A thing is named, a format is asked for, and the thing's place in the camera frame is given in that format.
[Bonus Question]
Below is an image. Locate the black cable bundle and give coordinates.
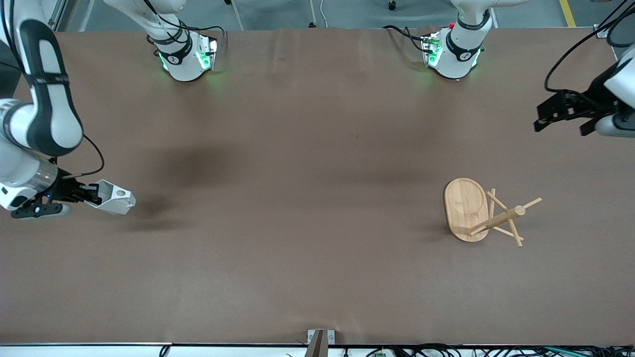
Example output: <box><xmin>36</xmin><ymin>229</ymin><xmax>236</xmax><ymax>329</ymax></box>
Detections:
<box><xmin>366</xmin><ymin>343</ymin><xmax>635</xmax><ymax>357</ymax></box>

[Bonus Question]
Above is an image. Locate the black arm base cable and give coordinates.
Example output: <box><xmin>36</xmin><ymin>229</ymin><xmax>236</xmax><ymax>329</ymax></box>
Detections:
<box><xmin>382</xmin><ymin>24</ymin><xmax>438</xmax><ymax>53</ymax></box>
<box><xmin>143</xmin><ymin>0</ymin><xmax>226</xmax><ymax>56</ymax></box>

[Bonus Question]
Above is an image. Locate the black right arm base cable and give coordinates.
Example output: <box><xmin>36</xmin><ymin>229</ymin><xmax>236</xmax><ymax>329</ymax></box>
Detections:
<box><xmin>143</xmin><ymin>0</ymin><xmax>226</xmax><ymax>56</ymax></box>

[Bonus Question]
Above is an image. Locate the brown table cover sheet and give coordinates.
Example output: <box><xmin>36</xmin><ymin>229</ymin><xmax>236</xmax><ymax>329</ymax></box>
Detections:
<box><xmin>0</xmin><ymin>26</ymin><xmax>635</xmax><ymax>347</ymax></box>

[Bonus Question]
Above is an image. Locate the white hexagonal cup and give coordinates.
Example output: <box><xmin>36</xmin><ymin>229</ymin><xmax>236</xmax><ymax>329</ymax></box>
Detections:
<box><xmin>85</xmin><ymin>178</ymin><xmax>136</xmax><ymax>216</ymax></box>

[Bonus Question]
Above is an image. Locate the aluminium frame corner profile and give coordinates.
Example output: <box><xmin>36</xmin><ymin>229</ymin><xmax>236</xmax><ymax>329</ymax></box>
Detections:
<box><xmin>47</xmin><ymin>0</ymin><xmax>70</xmax><ymax>33</ymax></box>
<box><xmin>593</xmin><ymin>0</ymin><xmax>635</xmax><ymax>40</ymax></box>

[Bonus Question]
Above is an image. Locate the silver angle bracket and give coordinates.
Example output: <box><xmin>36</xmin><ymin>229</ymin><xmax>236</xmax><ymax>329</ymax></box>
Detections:
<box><xmin>306</xmin><ymin>329</ymin><xmax>336</xmax><ymax>346</ymax></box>

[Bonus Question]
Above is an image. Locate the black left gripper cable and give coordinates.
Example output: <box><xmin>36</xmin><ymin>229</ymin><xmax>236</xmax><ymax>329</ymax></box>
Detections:
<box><xmin>544</xmin><ymin>0</ymin><xmax>631</xmax><ymax>93</ymax></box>

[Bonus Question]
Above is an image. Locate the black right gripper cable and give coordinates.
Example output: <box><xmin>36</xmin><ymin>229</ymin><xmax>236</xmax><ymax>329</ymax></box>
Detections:
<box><xmin>62</xmin><ymin>133</ymin><xmax>106</xmax><ymax>179</ymax></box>

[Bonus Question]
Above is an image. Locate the aluminium profile post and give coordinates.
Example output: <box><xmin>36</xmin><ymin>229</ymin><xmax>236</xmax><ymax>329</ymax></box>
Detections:
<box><xmin>303</xmin><ymin>330</ymin><xmax>328</xmax><ymax>357</ymax></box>

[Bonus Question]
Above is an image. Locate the wooden cup rack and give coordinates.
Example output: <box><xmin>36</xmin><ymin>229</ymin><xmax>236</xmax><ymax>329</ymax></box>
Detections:
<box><xmin>443</xmin><ymin>177</ymin><xmax>543</xmax><ymax>248</ymax></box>

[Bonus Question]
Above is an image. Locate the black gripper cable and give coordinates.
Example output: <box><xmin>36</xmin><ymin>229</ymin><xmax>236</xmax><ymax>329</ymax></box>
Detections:
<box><xmin>544</xmin><ymin>0</ymin><xmax>631</xmax><ymax>93</ymax></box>
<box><xmin>62</xmin><ymin>133</ymin><xmax>106</xmax><ymax>179</ymax></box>

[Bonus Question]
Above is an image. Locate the black left arm base cable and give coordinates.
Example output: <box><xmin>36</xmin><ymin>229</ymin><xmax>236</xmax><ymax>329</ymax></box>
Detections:
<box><xmin>382</xmin><ymin>24</ymin><xmax>438</xmax><ymax>53</ymax></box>

